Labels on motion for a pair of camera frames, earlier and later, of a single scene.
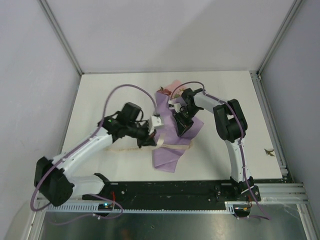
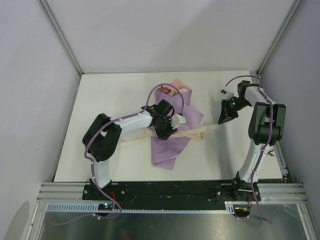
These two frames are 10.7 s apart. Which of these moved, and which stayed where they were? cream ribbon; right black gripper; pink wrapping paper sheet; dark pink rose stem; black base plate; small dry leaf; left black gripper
Moved: right black gripper; left black gripper; cream ribbon
Stayed: small dry leaf; black base plate; dark pink rose stem; pink wrapping paper sheet
